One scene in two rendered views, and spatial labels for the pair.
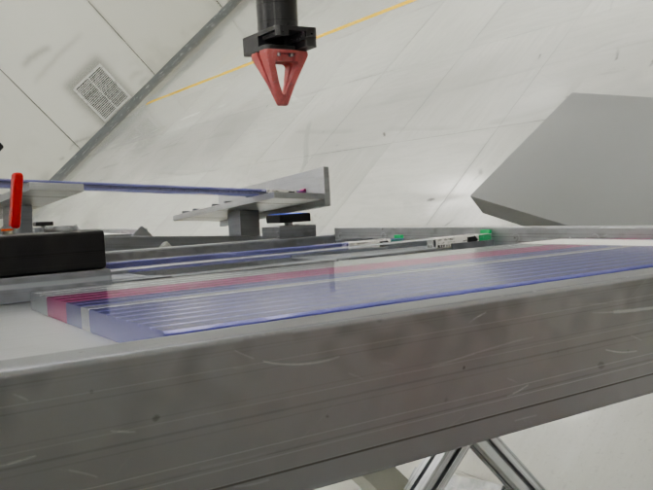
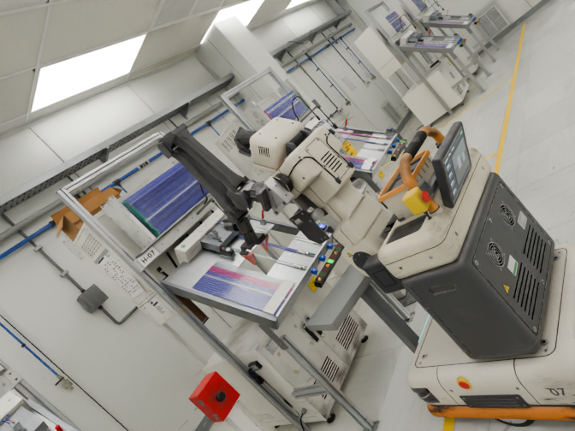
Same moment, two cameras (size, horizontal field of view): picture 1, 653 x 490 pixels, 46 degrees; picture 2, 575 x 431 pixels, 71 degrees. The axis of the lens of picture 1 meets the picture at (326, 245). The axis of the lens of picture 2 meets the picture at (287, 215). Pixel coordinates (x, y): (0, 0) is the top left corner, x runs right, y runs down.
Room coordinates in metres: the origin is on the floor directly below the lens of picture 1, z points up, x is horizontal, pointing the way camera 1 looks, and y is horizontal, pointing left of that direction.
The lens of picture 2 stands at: (0.07, -2.10, 1.26)
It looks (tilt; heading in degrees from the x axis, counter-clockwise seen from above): 7 degrees down; 68
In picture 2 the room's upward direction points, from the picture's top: 43 degrees counter-clockwise
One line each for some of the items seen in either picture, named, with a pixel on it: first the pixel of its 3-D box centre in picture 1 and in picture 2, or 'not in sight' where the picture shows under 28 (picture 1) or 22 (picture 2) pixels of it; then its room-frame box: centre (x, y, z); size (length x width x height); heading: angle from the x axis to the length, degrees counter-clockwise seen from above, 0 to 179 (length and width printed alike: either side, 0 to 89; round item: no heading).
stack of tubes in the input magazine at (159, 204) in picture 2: not in sight; (168, 198); (0.56, 0.34, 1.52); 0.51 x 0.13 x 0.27; 23
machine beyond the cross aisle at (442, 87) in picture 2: not in sight; (410, 61); (5.05, 2.42, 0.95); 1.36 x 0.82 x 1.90; 113
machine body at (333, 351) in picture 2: not in sight; (289, 349); (0.46, 0.43, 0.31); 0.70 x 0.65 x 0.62; 23
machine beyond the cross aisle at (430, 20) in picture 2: not in sight; (430, 37); (6.39, 2.97, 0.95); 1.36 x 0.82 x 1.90; 113
